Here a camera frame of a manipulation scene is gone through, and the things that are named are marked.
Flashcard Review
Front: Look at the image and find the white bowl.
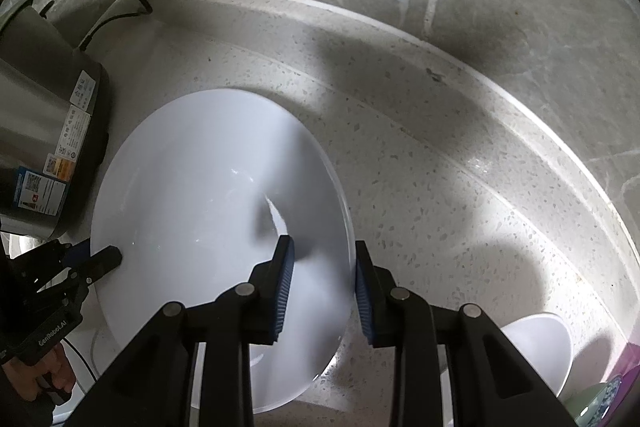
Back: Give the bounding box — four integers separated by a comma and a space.
501, 313, 574, 397

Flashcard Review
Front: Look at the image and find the person left hand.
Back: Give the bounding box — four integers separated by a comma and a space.
0, 345, 77, 427

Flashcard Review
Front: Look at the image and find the large white plate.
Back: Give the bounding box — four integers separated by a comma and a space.
90, 89, 355, 413

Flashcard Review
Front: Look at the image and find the purple plastic basin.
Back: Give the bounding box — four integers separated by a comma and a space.
601, 343, 639, 426

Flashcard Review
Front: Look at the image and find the blue floral ceramic bowl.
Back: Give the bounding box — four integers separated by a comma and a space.
575, 376, 622, 427

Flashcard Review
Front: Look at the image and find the stainless steel rice cooker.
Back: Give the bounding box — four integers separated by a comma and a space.
1, 0, 111, 241

